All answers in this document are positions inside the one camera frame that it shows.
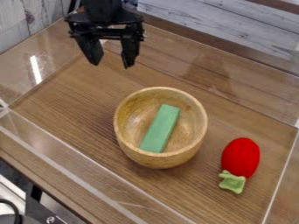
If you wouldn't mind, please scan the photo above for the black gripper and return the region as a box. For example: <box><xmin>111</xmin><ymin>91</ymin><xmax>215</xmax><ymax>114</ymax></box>
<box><xmin>64</xmin><ymin>0</ymin><xmax>144</xmax><ymax>68</ymax></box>

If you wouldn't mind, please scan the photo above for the red felt strawberry toy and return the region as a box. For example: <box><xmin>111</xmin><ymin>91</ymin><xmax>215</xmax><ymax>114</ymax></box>
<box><xmin>219</xmin><ymin>137</ymin><xmax>260</xmax><ymax>194</ymax></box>

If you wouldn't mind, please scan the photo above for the green rectangular block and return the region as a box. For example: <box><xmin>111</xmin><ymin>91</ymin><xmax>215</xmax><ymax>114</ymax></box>
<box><xmin>139</xmin><ymin>104</ymin><xmax>180</xmax><ymax>153</ymax></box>

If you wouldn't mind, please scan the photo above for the clear acrylic corner bracket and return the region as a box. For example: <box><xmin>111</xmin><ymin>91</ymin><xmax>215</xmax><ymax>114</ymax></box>
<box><xmin>99</xmin><ymin>39</ymin><xmax>108</xmax><ymax>45</ymax></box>

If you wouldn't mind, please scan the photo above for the clear acrylic tray wall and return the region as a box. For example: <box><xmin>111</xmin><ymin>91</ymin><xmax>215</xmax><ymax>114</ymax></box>
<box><xmin>0</xmin><ymin>102</ymin><xmax>195</xmax><ymax>224</ymax></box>

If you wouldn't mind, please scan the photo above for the black table leg bracket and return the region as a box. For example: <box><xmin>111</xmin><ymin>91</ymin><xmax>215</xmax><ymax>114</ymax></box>
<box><xmin>24</xmin><ymin>185</ymin><xmax>67</xmax><ymax>224</ymax></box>

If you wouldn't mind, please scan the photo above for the black cable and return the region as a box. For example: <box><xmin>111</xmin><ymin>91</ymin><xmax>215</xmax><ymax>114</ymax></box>
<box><xmin>0</xmin><ymin>199</ymin><xmax>24</xmax><ymax>224</ymax></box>

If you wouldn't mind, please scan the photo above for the brown wooden bowl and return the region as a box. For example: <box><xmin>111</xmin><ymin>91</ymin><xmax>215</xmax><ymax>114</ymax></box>
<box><xmin>113</xmin><ymin>87</ymin><xmax>208</xmax><ymax>169</ymax></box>

